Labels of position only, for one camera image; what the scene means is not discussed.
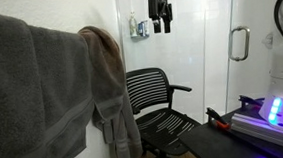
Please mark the device with blue lights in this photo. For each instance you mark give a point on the device with blue lights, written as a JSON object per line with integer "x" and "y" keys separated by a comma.
{"x": 262, "y": 129}

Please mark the orange black spring clamp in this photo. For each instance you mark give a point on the orange black spring clamp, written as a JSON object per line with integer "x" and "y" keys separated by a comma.
{"x": 217, "y": 118}

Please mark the black mesh office chair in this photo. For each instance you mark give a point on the black mesh office chair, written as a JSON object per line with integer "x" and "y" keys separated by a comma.
{"x": 159, "y": 140}

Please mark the clear shower wall shelf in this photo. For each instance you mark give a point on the clear shower wall shelf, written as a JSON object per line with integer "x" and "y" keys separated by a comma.
{"x": 140, "y": 37}

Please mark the glass shower door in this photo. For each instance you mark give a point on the glass shower door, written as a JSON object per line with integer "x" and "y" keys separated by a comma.
{"x": 258, "y": 77}

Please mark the white blue toiletry tube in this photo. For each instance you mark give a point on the white blue toiletry tube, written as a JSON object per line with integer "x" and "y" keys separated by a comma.
{"x": 146, "y": 28}

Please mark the taupe grey towel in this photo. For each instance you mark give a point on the taupe grey towel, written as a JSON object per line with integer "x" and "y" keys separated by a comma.
{"x": 105, "y": 75}

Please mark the fixed glass shower panel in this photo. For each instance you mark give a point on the fixed glass shower panel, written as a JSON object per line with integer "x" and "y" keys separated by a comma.
{"x": 183, "y": 52}

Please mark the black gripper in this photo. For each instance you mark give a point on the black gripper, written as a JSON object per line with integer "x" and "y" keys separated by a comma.
{"x": 159, "y": 4}

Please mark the dark grey bath towel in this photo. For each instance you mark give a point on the dark grey bath towel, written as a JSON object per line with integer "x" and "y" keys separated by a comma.
{"x": 22, "y": 97}

